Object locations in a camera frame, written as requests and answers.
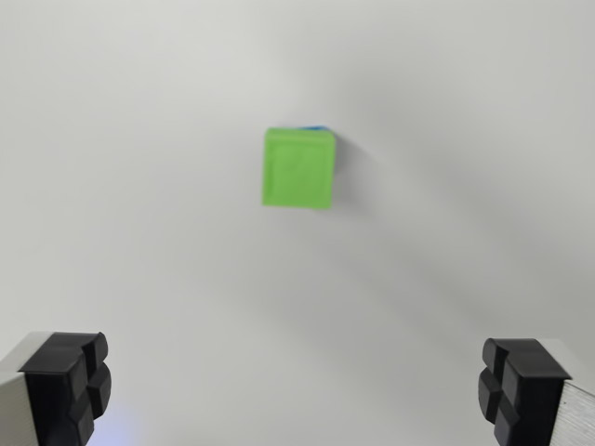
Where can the green embossed toy cube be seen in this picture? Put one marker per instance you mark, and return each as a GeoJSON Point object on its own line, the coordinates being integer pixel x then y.
{"type": "Point", "coordinates": [298, 169]}

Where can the gripper right finger with silver black pad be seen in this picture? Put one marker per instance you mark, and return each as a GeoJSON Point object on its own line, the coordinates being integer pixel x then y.
{"type": "Point", "coordinates": [534, 395]}

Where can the gripper left finger with silver black pad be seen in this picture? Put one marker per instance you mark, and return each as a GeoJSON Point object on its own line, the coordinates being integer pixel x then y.
{"type": "Point", "coordinates": [56, 390]}

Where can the blue embossed toy cube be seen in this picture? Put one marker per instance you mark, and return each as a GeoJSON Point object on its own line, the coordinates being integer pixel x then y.
{"type": "Point", "coordinates": [321, 127]}

